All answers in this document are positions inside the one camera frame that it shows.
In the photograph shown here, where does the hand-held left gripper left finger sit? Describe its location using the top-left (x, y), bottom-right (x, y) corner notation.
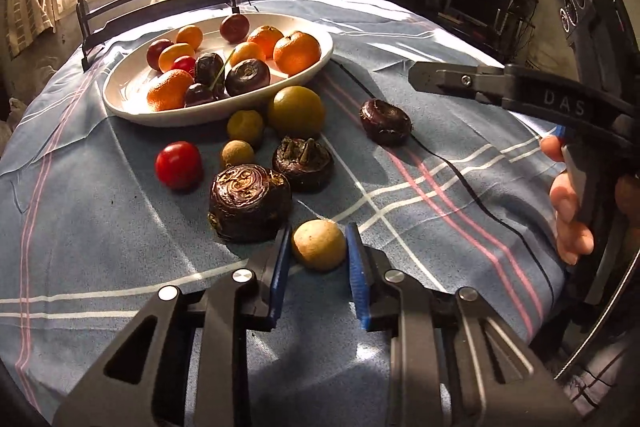
top-left (52, 224), bottom-right (292, 427)

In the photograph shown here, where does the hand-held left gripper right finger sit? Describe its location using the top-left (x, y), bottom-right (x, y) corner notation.
top-left (346, 223), bottom-right (581, 427)

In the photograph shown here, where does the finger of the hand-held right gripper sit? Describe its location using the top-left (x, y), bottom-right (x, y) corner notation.
top-left (407, 62), bottom-right (507, 106)

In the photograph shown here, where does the tan longan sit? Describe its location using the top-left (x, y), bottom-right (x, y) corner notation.
top-left (291, 219), bottom-right (347, 271)
top-left (220, 140), bottom-right (256, 170)

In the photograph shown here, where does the large dark brown water chestnut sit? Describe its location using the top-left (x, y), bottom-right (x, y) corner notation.
top-left (208, 164), bottom-right (293, 244)

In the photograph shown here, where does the red cherry tomato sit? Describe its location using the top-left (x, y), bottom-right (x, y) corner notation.
top-left (154, 141), bottom-right (204, 190)

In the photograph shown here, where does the small yellow-green round fruit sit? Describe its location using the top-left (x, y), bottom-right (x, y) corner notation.
top-left (227, 109), bottom-right (265, 148)

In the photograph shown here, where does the large orange tangerine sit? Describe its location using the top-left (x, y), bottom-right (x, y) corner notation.
top-left (146, 69), bottom-right (195, 112)
top-left (272, 31), bottom-right (322, 76)

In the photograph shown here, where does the large yellow-green round fruit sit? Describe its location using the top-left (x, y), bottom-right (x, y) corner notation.
top-left (267, 86), bottom-right (326, 139)

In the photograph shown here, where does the small orange tangerine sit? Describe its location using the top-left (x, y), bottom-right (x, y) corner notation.
top-left (229, 42), bottom-right (267, 68)
top-left (175, 25), bottom-right (205, 50)
top-left (247, 25), bottom-right (285, 58)
top-left (158, 43), bottom-right (197, 72)

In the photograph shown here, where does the small dark cherry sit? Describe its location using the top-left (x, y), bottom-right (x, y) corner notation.
top-left (184, 83), bottom-right (217, 108)

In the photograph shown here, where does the dark purple plum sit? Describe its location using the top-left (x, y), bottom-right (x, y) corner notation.
top-left (219, 13), bottom-right (250, 44)
top-left (146, 39), bottom-right (175, 70)

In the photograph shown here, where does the white round plate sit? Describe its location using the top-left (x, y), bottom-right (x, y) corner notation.
top-left (102, 13), bottom-right (335, 128)

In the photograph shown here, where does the person's right hand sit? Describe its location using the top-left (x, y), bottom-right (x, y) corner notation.
top-left (540, 134), bottom-right (597, 265)

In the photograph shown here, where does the black metal shelf rack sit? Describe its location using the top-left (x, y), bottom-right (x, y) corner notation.
top-left (442, 0), bottom-right (538, 62)

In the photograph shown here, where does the blue plaid tablecloth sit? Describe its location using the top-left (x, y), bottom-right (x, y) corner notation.
top-left (0, 0), bottom-right (571, 427)

